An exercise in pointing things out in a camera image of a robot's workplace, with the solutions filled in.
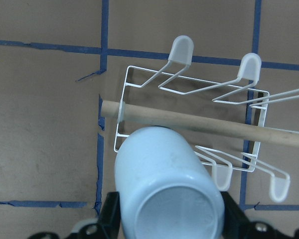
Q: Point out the light blue cup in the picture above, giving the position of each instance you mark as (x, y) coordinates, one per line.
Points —
(165, 191)

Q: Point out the white wire cup rack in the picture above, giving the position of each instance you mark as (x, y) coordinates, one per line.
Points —
(250, 67)

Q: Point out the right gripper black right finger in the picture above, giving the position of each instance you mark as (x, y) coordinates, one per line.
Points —
(236, 222)

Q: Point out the brown paper table cover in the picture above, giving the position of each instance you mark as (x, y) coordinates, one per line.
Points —
(59, 57)

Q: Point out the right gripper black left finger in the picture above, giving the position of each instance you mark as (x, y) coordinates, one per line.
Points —
(108, 224)

